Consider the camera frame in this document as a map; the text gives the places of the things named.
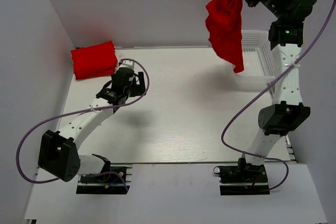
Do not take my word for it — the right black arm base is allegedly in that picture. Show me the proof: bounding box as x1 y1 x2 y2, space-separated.
213 166 270 196

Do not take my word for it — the folded red t shirt stack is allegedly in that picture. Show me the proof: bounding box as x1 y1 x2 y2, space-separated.
71 41 118 80

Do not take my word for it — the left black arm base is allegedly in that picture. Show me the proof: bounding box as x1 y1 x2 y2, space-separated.
76 165 132 195

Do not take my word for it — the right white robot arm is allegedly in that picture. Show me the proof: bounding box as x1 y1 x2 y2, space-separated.
237 0 317 182

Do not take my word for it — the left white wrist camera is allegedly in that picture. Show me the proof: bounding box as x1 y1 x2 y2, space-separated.
119 60 135 70

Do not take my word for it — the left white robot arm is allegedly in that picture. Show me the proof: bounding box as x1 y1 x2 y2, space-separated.
38 65 146 182

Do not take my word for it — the white plastic basket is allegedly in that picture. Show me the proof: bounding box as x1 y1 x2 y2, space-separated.
234 30 275 92

